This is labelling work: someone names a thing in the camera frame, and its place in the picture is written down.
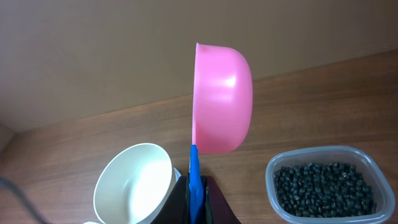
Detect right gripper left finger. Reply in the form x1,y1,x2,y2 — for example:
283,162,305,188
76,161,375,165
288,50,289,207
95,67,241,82
151,176,190,224

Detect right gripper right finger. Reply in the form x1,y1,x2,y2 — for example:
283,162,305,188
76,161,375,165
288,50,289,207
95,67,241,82
203,176,241,224

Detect clear plastic container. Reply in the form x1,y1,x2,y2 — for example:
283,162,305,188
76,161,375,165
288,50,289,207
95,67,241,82
265,146,396,223

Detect black beans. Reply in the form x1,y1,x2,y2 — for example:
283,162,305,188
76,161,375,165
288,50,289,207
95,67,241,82
274,162,377,218

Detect white ceramic bowl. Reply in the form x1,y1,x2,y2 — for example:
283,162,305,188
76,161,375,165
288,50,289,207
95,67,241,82
93,143,181,224

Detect pink scoop blue handle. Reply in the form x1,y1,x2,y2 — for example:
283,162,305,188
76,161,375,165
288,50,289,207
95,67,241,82
188,44,253,223

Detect left black camera cable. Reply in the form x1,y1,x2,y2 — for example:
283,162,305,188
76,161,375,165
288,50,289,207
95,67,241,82
0,177,52,224

